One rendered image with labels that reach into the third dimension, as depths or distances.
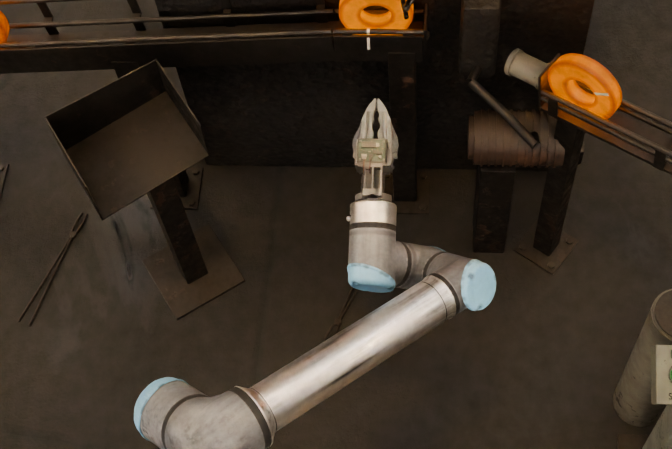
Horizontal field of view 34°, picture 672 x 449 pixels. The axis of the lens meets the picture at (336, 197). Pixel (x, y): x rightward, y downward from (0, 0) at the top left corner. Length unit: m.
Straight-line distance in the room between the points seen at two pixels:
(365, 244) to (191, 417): 0.49
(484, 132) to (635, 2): 1.07
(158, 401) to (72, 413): 0.93
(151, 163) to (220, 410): 0.73
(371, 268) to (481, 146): 0.50
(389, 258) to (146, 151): 0.61
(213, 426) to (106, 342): 1.09
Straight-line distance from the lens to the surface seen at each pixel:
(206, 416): 1.85
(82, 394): 2.86
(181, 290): 2.90
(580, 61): 2.27
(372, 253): 2.09
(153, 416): 1.94
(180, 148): 2.39
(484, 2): 2.32
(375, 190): 2.11
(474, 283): 2.06
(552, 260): 2.90
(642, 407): 2.64
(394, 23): 2.39
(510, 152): 2.47
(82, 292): 2.98
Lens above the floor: 2.58
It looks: 60 degrees down
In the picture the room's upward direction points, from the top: 7 degrees counter-clockwise
